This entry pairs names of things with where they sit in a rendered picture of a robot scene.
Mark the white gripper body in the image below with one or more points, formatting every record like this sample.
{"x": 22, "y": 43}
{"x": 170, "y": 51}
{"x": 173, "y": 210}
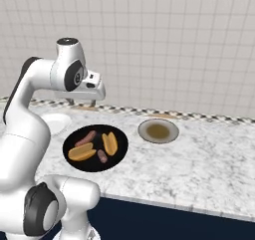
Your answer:
{"x": 87, "y": 92}

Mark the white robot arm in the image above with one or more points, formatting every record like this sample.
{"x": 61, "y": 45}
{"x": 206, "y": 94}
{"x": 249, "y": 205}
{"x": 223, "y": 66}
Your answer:
{"x": 23, "y": 131}

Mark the white plate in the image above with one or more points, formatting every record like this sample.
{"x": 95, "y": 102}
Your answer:
{"x": 57, "y": 122}

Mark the brown sausage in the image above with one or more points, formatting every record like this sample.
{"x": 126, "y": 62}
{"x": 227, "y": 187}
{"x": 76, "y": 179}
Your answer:
{"x": 85, "y": 138}
{"x": 102, "y": 156}

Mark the orange hot dog bun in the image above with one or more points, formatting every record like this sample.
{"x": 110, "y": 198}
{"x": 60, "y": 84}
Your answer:
{"x": 81, "y": 152}
{"x": 110, "y": 143}

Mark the black bowl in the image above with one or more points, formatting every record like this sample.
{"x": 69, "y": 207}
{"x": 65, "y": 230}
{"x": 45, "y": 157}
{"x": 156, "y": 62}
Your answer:
{"x": 95, "y": 147}

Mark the grey plate with brown centre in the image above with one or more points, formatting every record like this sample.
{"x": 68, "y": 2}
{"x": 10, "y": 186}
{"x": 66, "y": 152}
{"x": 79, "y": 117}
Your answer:
{"x": 158, "y": 131}

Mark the dark blue counter front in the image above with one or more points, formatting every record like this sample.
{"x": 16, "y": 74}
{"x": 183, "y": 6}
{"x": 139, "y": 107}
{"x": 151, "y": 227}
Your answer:
{"x": 172, "y": 222}

